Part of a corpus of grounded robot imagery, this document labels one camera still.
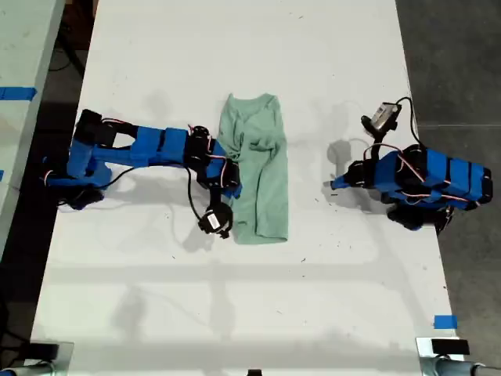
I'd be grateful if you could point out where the long blue tape strip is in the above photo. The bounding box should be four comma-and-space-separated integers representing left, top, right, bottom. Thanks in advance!
0, 86, 38, 103

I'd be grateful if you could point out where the metal table clamp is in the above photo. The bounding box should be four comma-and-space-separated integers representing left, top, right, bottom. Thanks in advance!
0, 341, 75, 376
415, 336, 501, 376

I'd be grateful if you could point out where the grey camera box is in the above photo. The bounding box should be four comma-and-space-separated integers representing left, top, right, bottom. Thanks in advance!
360, 101, 403, 136

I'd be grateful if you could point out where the black camera cable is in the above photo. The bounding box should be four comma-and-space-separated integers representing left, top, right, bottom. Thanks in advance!
104, 165, 209, 221
395, 96, 423, 149

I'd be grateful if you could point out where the black camera box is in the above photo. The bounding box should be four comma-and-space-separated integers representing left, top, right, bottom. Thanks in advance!
196, 203, 235, 240

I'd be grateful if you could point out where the pale green t-shirt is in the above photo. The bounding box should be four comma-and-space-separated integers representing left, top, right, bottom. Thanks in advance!
217, 92, 291, 246

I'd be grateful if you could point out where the square blue tape piece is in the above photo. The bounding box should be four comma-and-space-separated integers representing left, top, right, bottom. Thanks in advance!
433, 313, 460, 331

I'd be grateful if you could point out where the pale side table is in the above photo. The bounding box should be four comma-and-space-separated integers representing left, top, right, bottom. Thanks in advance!
0, 0, 67, 254

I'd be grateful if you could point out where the black camera stalk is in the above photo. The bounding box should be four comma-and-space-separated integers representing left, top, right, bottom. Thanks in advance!
363, 131, 393, 162
207, 183, 225, 208

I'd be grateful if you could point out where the black floor cable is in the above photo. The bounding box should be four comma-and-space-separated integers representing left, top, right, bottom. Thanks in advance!
49, 15, 89, 78

